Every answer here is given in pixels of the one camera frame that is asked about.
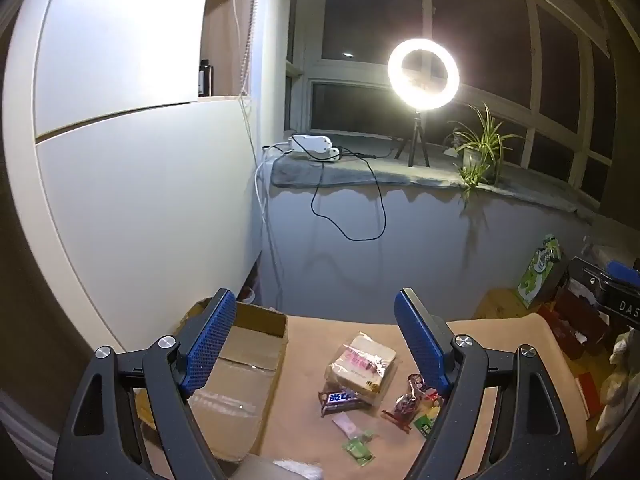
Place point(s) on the dark bottle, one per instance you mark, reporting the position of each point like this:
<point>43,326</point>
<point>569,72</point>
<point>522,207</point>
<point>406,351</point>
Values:
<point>205,80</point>

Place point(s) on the white plant pot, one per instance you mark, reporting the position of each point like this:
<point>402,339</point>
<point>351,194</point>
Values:
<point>472,160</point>

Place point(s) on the black tripod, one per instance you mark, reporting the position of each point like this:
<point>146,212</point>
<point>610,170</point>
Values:
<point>416,130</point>

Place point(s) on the red white container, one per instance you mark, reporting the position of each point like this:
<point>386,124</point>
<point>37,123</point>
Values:
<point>248,294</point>

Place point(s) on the small pink packet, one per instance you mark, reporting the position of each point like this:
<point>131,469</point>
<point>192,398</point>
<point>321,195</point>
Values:
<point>345,424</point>

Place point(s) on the cardboard box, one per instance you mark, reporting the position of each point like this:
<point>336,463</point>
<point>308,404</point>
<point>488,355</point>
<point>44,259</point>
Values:
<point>245,355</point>

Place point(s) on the dark red candy packet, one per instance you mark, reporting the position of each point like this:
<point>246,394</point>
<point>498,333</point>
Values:
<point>405,405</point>

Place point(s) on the small green candy packet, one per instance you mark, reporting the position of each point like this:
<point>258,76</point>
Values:
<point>357,450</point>

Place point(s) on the clear wrapped bread packet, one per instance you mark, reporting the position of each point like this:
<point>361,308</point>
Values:
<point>362,360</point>

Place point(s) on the white crumpled cloth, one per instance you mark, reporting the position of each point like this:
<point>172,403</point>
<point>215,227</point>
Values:
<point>620,375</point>

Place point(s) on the grey sill blanket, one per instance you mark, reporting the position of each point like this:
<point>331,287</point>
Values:
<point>350,172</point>

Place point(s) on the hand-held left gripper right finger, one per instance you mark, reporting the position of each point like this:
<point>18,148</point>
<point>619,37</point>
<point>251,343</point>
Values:
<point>420,340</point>

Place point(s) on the black box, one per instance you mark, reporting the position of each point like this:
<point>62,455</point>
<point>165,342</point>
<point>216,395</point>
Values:
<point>615,305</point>

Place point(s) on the red box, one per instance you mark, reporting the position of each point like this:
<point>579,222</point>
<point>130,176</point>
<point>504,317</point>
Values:
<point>575,320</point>

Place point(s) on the blue object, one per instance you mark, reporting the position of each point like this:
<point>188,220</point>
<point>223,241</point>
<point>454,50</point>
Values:
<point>625,272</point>

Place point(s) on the white cabinet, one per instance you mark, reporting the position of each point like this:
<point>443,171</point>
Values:
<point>125,185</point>

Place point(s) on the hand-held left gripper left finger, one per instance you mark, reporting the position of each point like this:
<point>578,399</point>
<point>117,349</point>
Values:
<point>210,345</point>

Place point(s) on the dark chocolate bar wrapper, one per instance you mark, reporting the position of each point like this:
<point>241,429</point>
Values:
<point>340,400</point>

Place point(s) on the window frame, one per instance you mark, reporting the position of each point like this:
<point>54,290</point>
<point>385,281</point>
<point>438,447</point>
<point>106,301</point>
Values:
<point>300,60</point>

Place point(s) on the white device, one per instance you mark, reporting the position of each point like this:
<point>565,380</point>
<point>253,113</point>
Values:
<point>312,144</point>

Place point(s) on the green printed carton bag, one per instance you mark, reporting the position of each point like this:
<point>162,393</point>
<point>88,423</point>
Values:
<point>537,270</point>

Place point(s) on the green snack packet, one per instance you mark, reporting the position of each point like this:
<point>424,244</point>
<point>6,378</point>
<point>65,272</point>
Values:
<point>425,425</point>

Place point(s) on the spider plant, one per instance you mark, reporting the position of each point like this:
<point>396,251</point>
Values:
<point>482,140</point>

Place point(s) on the wooden shelf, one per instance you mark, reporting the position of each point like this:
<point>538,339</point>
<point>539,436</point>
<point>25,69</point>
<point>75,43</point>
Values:
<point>225,60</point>

